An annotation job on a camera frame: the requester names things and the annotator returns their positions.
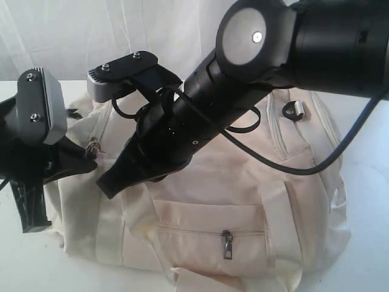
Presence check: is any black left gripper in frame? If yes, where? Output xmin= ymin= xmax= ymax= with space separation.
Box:
xmin=1 ymin=97 xmax=97 ymax=233

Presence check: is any white backdrop curtain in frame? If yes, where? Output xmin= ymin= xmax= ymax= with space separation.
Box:
xmin=1 ymin=1 xmax=237 ymax=81

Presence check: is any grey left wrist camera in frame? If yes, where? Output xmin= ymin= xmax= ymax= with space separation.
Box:
xmin=16 ymin=67 xmax=67 ymax=146

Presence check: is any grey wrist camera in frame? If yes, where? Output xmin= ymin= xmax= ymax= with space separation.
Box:
xmin=87 ymin=51 xmax=158 ymax=103
xmin=16 ymin=67 xmax=67 ymax=146

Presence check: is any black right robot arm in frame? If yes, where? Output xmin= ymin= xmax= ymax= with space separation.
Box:
xmin=94 ymin=1 xmax=388 ymax=198

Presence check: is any cream fabric duffel bag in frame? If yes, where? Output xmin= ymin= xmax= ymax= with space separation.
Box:
xmin=44 ymin=95 xmax=350 ymax=291

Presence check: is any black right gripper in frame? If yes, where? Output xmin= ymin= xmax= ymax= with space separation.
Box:
xmin=96 ymin=91 xmax=201 ymax=200

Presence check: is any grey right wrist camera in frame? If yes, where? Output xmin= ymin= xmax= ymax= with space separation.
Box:
xmin=87 ymin=51 xmax=158 ymax=103

